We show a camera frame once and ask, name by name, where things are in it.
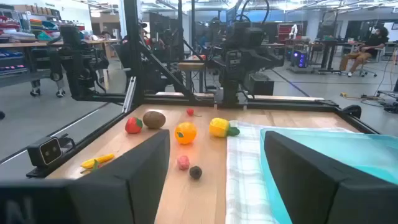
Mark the black control box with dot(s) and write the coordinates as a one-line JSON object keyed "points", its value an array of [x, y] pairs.
{"points": [[261, 85]]}

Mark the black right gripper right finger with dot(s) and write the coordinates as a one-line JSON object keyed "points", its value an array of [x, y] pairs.
{"points": [[311, 186]]}

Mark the squat red toy strawberry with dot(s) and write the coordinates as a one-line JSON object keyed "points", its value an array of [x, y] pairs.
{"points": [[133, 126]]}

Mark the black aluminium station frame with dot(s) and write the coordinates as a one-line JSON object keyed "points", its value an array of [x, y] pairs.
{"points": [[133, 62]]}

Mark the black silver-faced camera box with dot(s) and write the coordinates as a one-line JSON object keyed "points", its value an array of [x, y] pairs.
{"points": [[46, 151]]}

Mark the pink toy raspberry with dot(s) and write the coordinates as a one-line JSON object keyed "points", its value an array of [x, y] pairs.
{"points": [[183, 162]]}

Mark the white checked cloth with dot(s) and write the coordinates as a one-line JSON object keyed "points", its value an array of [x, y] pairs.
{"points": [[245, 174]]}

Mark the small red toy cherry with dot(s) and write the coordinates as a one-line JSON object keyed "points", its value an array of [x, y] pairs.
{"points": [[190, 112]]}

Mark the yellow power strip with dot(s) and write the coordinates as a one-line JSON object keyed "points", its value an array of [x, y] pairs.
{"points": [[343, 94]]}

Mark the brown toy kiwi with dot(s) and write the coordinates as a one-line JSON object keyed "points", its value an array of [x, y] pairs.
{"points": [[154, 120]]}

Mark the black rounded knob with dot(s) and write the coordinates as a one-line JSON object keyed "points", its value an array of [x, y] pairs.
{"points": [[351, 111]]}

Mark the red cabinet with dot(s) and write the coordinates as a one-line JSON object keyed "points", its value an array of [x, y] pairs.
{"points": [[283, 31]]}

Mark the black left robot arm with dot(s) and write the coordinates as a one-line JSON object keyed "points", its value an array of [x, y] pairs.
{"points": [[231, 87]]}

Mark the long wooden workbench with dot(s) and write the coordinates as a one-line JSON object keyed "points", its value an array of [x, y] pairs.
{"points": [[18, 44]]}

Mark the computer tower blue lights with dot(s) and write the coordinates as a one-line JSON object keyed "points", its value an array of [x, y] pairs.
{"points": [[300, 59]]}

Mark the orange toy fruit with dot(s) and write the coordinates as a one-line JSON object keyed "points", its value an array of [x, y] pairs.
{"points": [[185, 133]]}

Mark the shelf with coloured bins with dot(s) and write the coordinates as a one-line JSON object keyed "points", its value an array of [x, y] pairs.
{"points": [[37, 25]]}

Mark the large black panel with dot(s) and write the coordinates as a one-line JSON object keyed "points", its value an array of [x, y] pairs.
{"points": [[164, 31]]}

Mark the teal translucent plastic container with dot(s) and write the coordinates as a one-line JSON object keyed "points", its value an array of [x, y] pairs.
{"points": [[357, 149]]}

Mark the person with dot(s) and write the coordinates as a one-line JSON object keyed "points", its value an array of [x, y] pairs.
{"points": [[144, 32], [373, 43]]}

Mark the office chair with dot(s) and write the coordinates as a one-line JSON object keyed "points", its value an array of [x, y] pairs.
{"points": [[367, 72]]}

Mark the black standing desk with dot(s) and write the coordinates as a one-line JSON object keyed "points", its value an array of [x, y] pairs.
{"points": [[326, 56]]}

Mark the small white robot arm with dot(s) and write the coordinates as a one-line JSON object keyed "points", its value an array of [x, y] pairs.
{"points": [[293, 31]]}

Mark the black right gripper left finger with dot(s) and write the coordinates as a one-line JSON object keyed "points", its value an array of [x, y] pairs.
{"points": [[124, 186]]}

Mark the yellow toy lemon green leaf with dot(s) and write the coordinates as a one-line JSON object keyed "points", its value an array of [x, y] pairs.
{"points": [[219, 127]]}

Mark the small wooden side table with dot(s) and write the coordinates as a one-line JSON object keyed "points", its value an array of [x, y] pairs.
{"points": [[191, 66]]}

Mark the silver frame bracket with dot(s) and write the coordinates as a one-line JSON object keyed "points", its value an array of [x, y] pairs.
{"points": [[129, 95]]}

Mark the dark toy blackberry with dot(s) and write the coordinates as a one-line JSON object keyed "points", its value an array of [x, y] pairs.
{"points": [[195, 172]]}

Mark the yellow toy banana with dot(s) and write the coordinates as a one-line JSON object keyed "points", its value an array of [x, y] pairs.
{"points": [[99, 159]]}

